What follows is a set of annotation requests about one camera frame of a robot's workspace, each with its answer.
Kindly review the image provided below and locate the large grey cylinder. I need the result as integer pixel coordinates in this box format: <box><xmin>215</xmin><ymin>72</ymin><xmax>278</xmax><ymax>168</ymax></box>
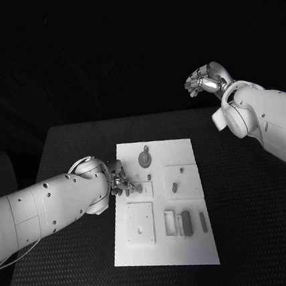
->
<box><xmin>180</xmin><ymin>210</ymin><xmax>194</xmax><ymax>238</ymax></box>

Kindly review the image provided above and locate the grey gear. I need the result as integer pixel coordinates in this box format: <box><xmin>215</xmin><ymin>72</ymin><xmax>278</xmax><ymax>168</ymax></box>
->
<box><xmin>137</xmin><ymin>150</ymin><xmax>153</xmax><ymax>170</ymax></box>

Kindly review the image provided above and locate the white task board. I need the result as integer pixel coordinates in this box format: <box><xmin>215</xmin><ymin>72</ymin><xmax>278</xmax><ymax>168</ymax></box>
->
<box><xmin>100</xmin><ymin>133</ymin><xmax>221</xmax><ymax>277</ymax></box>

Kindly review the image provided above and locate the thin grey bar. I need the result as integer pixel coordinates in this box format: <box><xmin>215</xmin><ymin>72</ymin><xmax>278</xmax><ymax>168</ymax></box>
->
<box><xmin>198</xmin><ymin>211</ymin><xmax>208</xmax><ymax>233</ymax></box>

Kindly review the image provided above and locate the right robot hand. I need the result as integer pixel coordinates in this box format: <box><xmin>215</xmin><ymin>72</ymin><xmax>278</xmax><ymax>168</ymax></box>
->
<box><xmin>181</xmin><ymin>59</ymin><xmax>236</xmax><ymax>104</ymax></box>

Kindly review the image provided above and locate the white cable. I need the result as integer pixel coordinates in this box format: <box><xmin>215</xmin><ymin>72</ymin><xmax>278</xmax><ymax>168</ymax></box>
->
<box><xmin>65</xmin><ymin>155</ymin><xmax>96</xmax><ymax>174</ymax></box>
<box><xmin>0</xmin><ymin>237</ymin><xmax>45</xmax><ymax>270</ymax></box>

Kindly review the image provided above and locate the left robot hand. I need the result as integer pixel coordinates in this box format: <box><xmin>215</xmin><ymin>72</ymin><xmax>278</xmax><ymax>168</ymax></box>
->
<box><xmin>106</xmin><ymin>156</ymin><xmax>143</xmax><ymax>200</ymax></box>

